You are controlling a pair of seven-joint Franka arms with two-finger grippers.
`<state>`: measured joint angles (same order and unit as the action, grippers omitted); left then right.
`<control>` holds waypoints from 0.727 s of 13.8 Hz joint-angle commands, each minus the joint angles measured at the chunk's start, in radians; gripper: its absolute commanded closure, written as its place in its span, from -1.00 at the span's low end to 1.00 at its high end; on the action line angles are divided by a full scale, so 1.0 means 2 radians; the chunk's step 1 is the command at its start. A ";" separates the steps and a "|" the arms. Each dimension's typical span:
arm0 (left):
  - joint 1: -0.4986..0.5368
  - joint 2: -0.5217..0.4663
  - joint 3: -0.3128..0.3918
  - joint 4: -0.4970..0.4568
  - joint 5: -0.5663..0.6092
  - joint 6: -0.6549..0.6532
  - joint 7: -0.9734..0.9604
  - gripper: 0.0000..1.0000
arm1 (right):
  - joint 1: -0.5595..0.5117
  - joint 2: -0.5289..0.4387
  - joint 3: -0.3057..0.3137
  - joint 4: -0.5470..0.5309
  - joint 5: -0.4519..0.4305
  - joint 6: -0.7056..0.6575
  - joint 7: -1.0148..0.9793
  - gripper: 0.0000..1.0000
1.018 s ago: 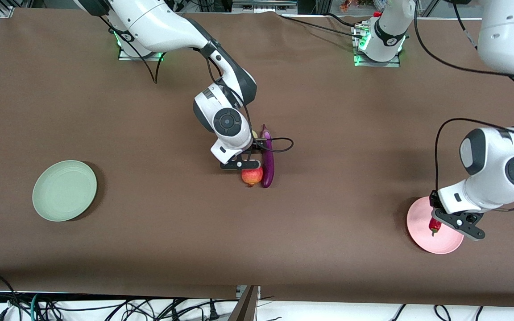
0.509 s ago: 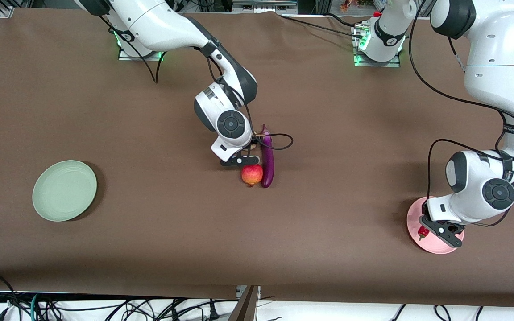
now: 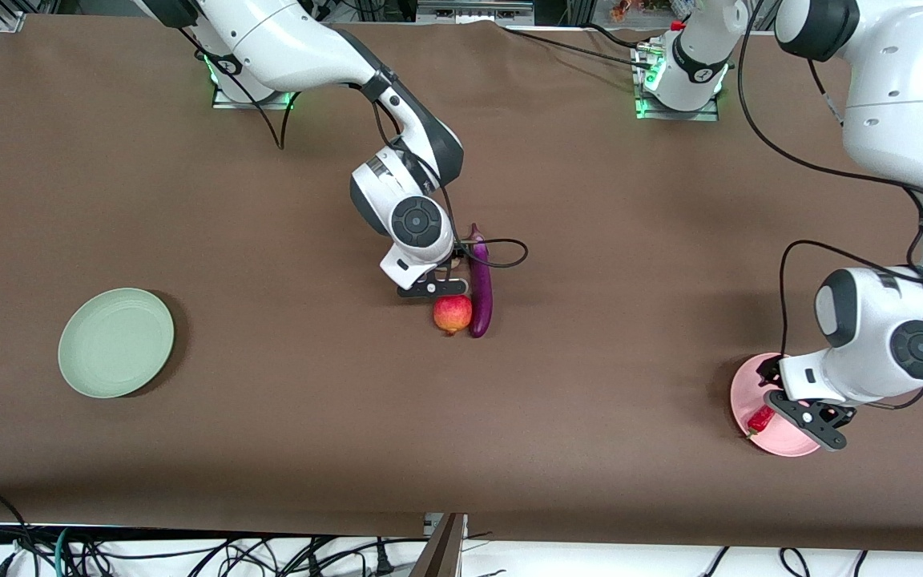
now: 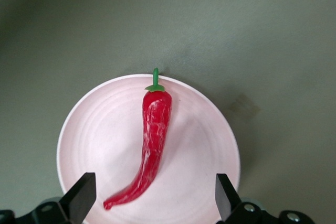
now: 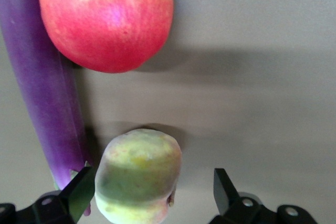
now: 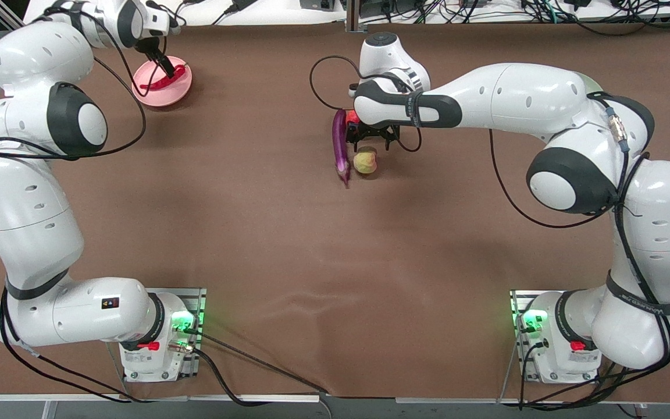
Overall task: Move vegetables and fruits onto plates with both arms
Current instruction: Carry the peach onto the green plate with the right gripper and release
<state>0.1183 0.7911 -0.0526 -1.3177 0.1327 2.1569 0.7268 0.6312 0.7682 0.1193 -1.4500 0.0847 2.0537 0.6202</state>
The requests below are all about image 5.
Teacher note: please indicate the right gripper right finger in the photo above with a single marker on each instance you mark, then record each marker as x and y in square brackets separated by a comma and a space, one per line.
[223, 195]

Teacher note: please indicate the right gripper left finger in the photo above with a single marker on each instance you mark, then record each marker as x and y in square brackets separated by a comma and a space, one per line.
[78, 195]

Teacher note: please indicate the yellow-green peach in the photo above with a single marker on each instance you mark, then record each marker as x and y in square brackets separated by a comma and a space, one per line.
[139, 176]

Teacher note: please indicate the long purple eggplant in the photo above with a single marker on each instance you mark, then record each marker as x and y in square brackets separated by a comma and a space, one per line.
[36, 77]

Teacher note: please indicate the red apple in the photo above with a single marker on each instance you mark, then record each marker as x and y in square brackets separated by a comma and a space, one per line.
[105, 19]

